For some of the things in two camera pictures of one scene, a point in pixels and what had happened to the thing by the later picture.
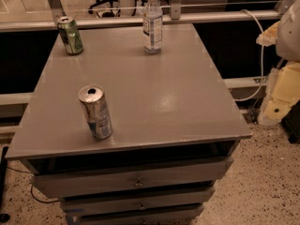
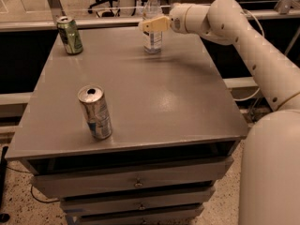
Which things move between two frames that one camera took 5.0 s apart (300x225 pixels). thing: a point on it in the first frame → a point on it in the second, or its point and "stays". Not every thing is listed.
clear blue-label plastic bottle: x=152 y=24 stays
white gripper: x=289 y=37 → x=176 y=20
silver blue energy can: x=93 y=98 stays
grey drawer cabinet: x=174 y=128 stays
